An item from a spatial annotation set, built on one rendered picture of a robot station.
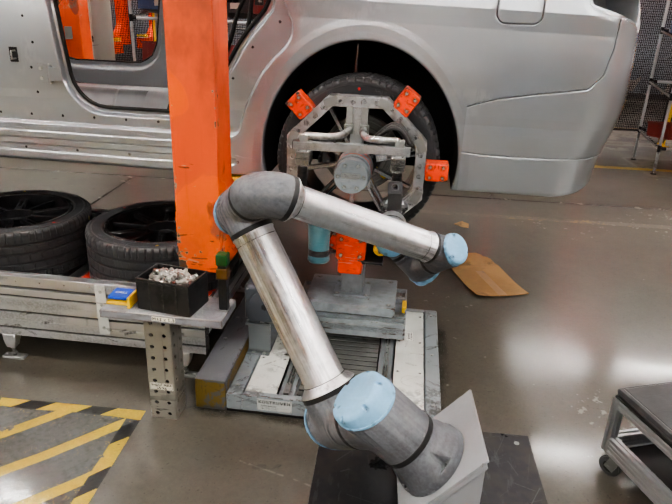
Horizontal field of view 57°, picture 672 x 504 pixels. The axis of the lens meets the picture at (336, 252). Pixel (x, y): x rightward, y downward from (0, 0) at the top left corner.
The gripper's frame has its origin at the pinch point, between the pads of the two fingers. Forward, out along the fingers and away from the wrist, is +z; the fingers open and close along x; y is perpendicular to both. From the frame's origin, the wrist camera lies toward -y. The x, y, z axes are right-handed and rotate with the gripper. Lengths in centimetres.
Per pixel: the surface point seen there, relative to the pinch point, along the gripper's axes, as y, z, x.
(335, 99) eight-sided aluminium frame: -27.6, 30.2, -25.7
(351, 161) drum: -8.0, 16.0, -17.2
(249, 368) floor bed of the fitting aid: 75, 1, -53
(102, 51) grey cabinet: -4, 421, -316
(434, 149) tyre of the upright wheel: -9.3, 38.8, 13.1
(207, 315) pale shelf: 38, -26, -60
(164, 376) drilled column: 65, -25, -77
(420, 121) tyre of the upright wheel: -19.9, 38.8, 6.7
